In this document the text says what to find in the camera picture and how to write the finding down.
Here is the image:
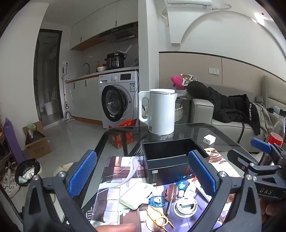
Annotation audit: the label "white electric kettle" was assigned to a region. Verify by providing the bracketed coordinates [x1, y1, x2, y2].
[138, 88, 178, 135]

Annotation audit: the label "mop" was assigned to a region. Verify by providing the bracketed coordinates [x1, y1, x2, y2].
[61, 67, 75, 122]

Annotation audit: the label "white wall cabinets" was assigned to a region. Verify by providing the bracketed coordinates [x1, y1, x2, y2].
[70, 0, 138, 51]

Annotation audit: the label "blue eye drop bottle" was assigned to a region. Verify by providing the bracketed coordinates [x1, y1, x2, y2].
[176, 176, 188, 198]
[149, 196, 166, 207]

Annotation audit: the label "white bucket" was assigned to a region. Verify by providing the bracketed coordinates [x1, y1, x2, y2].
[43, 101, 55, 115]

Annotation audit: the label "round white compact mirror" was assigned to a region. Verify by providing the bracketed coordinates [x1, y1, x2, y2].
[173, 197, 199, 218]

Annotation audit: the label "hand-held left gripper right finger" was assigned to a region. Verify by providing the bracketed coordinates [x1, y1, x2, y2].
[188, 149, 261, 232]

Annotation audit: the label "dark door frame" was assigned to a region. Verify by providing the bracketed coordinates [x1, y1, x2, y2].
[33, 29, 64, 122]

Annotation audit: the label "black cardboard box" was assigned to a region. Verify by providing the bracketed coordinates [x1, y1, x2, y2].
[142, 138, 209, 185]

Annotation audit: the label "purple rolled mat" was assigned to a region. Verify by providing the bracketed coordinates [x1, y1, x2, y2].
[3, 117, 25, 164]

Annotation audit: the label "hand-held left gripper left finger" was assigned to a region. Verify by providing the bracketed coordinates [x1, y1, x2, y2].
[22, 149, 99, 232]

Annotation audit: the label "patterned bag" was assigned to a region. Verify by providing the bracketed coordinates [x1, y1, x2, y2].
[181, 74, 198, 86]

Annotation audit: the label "green and white label printer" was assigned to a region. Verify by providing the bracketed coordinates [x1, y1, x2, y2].
[119, 181, 154, 210]

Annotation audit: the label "black jacket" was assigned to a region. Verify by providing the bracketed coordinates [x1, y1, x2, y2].
[186, 81, 261, 135]

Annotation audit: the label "pile of shoes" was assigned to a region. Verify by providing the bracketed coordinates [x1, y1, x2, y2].
[0, 154, 20, 198]

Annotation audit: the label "person's right hand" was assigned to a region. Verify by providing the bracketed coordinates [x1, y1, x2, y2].
[260, 197, 286, 225]

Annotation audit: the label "white air conditioner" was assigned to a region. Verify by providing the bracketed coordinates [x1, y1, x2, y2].
[165, 0, 213, 10]

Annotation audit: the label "grey sofa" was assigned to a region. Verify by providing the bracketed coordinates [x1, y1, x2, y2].
[191, 75, 286, 152]

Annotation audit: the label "beige slipper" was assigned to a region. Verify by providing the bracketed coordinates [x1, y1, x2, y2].
[54, 163, 74, 176]

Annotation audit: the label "white remote control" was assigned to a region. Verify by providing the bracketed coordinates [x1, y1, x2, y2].
[184, 180, 203, 198]

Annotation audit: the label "red gift box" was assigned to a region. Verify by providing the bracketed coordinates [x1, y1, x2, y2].
[108, 119, 138, 149]

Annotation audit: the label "brown cardboard box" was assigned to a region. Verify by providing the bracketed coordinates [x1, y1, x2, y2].
[22, 120, 52, 159]

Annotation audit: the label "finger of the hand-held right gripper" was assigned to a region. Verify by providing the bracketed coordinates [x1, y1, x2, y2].
[250, 138, 286, 161]
[227, 149, 286, 179]

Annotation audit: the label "wicker basket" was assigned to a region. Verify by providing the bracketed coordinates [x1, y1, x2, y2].
[142, 103, 184, 123]

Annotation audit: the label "pink cloth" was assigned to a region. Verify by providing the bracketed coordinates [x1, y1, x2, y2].
[171, 75, 187, 90]

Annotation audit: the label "range hood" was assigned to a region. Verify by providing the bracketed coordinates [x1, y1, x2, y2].
[99, 22, 138, 42]

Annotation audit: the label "black trash bin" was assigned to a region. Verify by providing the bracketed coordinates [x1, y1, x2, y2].
[15, 158, 42, 186]

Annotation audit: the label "white washing machine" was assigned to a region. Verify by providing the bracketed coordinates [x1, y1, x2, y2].
[98, 71, 140, 129]

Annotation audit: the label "white charger adapter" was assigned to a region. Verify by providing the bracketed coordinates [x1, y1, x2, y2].
[203, 134, 216, 145]

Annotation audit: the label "printed desk mat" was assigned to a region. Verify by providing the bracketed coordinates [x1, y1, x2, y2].
[90, 143, 244, 232]

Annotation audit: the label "yellow scissors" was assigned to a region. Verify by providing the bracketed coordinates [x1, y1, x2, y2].
[146, 206, 175, 229]

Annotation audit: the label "grey garment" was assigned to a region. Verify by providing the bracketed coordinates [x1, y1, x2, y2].
[252, 103, 274, 139]

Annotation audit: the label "white kitchen base cabinets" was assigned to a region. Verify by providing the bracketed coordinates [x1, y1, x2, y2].
[65, 72, 103, 125]

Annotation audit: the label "orange handled screwdriver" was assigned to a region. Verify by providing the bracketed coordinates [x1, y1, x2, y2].
[165, 185, 178, 220]

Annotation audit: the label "black pressure cooker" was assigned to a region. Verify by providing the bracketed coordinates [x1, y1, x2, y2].
[105, 52, 127, 70]

